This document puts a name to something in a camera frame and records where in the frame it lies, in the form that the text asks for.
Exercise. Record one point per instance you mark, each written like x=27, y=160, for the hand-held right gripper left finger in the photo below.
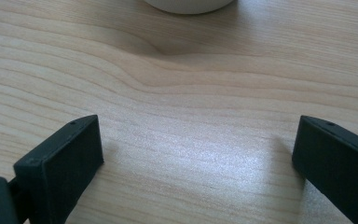
x=59, y=165

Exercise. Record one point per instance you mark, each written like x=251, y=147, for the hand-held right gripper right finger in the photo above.
x=338, y=161

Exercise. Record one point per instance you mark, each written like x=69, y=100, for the white round bowl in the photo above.
x=188, y=5

